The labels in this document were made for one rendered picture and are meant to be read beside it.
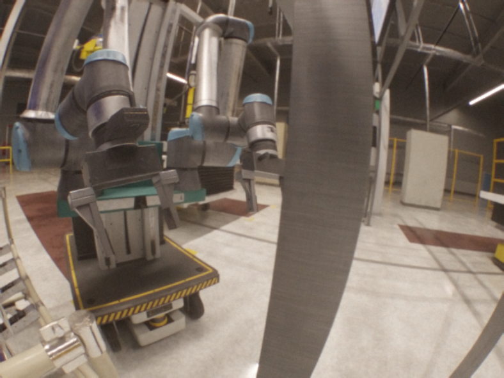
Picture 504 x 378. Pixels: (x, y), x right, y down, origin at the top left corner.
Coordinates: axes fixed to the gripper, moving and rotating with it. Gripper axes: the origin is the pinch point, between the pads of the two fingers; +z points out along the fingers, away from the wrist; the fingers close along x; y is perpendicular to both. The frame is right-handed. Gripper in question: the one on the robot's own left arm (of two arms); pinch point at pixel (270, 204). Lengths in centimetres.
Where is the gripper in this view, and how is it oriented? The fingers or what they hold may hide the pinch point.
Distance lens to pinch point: 58.2
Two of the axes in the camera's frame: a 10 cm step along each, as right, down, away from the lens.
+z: 1.0, 9.7, -2.3
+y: 6.4, -2.4, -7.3
